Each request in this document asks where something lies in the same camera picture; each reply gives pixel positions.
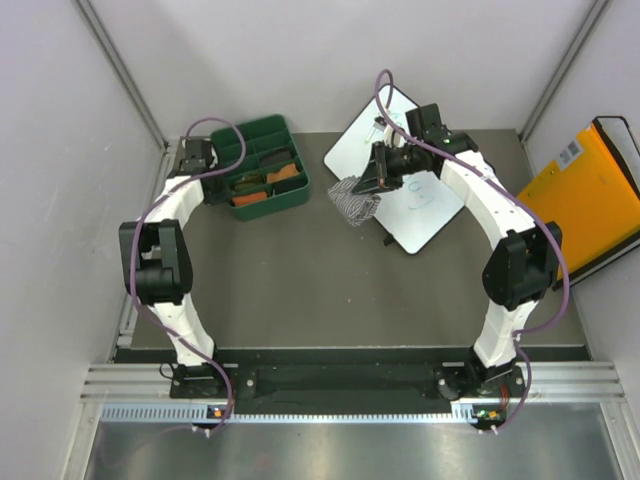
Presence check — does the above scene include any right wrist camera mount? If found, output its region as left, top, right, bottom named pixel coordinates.
left=373, top=116, right=403, bottom=147

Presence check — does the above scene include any green compartment tray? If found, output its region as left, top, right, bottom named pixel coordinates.
left=220, top=114, right=311, bottom=221

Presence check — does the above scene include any orange rolled cloth front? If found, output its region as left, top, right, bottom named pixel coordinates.
left=231, top=191, right=269, bottom=208

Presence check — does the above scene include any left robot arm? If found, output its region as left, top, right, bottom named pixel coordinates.
left=118, top=137, right=227, bottom=397

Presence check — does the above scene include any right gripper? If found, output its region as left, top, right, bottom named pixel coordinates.
left=354, top=142, right=423, bottom=198

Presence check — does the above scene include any black rolled cloth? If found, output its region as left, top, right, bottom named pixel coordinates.
left=272, top=176, right=308, bottom=195

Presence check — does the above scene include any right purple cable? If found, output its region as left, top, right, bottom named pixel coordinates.
left=373, top=69, right=572, bottom=436

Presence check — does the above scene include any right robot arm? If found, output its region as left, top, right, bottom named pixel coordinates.
left=349, top=104, right=562, bottom=399

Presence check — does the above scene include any orange rolled cloth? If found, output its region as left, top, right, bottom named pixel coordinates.
left=266, top=163, right=300, bottom=184
left=231, top=191, right=269, bottom=208

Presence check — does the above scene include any orange rolled cloth back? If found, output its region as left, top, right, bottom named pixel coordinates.
left=266, top=163, right=300, bottom=184

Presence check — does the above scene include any olive green underwear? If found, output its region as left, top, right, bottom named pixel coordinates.
left=232, top=171, right=264, bottom=192

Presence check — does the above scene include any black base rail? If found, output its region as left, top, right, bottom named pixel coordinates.
left=169, top=344, right=591, bottom=416

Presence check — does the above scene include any green marker pen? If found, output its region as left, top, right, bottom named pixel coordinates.
left=365, top=120, right=384, bottom=143

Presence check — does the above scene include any white whiteboard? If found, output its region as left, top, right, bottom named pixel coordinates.
left=324, top=99, right=464, bottom=254

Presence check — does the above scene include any grey striped underwear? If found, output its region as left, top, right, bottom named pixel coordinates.
left=327, top=176, right=381, bottom=227

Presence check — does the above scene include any orange clipboard folder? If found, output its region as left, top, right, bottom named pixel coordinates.
left=518, top=116, right=639, bottom=285

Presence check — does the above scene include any black dotted underwear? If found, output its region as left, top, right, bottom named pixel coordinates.
left=259, top=148, right=294, bottom=168

